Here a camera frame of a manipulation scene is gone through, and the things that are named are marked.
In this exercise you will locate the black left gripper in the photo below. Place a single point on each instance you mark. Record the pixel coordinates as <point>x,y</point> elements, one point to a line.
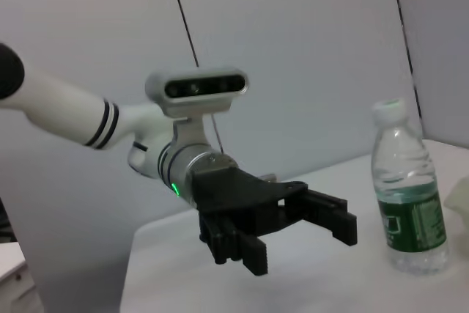
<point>234,192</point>

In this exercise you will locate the clear water bottle green label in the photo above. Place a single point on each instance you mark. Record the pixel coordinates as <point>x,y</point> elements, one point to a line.
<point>410,225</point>

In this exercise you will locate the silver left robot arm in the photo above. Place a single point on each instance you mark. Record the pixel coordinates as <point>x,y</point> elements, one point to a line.
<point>66,107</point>

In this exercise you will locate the pale green glass fruit bowl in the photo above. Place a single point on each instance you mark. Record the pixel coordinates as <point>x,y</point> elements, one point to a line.
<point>458,203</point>

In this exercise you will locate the white cabinet corner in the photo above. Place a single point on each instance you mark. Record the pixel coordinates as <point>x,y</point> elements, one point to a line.
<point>18,283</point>

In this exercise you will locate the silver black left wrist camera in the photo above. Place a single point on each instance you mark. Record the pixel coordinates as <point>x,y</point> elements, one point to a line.
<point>198,87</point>

